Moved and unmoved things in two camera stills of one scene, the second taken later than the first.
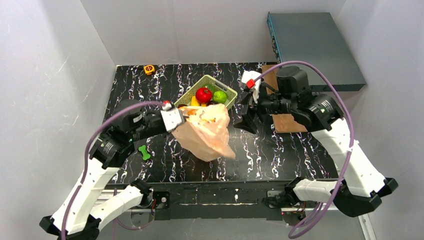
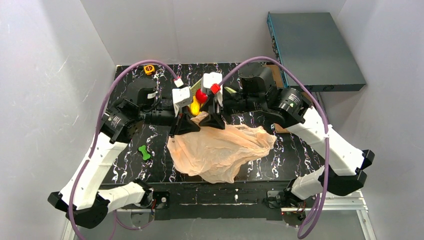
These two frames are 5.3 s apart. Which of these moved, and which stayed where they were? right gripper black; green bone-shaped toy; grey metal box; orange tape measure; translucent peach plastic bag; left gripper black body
Moved: left gripper black body; translucent peach plastic bag; right gripper black
Stayed: orange tape measure; green bone-shaped toy; grey metal box
